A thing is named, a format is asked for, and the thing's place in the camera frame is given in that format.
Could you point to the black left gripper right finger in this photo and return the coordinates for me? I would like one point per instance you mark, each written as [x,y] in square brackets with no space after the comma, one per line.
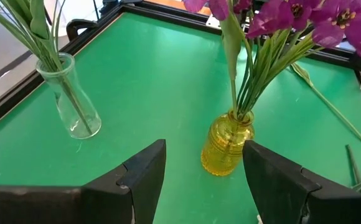
[286,199]

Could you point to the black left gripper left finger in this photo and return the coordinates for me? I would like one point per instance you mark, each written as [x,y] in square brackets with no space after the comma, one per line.
[90,205]

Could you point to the purple artificial flower bunch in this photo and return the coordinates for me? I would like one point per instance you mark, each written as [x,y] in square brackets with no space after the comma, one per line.
[348,31]

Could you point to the green flower stems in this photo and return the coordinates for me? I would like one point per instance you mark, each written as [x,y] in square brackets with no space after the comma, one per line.
[39,18]

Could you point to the yellow glass vase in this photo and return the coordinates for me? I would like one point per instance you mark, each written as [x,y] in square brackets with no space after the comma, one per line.
[224,149]

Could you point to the clear glass vase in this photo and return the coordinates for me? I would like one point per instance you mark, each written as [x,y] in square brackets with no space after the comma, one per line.
[74,124]

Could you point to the black table frame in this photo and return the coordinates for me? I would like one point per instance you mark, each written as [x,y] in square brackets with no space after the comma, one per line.
[168,15]

